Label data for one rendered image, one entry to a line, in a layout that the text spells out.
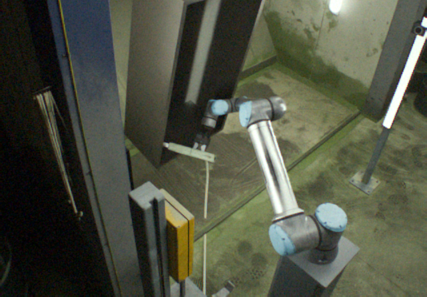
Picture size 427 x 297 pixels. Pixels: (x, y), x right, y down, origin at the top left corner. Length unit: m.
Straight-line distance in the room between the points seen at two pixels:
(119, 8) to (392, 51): 2.35
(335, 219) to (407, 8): 2.19
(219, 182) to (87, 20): 2.13
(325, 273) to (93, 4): 1.52
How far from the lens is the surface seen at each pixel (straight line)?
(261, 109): 1.91
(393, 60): 3.76
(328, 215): 1.85
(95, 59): 1.22
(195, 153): 2.51
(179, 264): 1.05
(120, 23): 3.44
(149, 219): 0.88
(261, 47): 4.33
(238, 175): 3.13
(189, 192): 2.99
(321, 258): 2.00
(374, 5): 3.71
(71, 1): 1.12
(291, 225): 1.78
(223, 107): 2.45
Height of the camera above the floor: 2.29
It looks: 40 degrees down
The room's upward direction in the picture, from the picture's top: 4 degrees clockwise
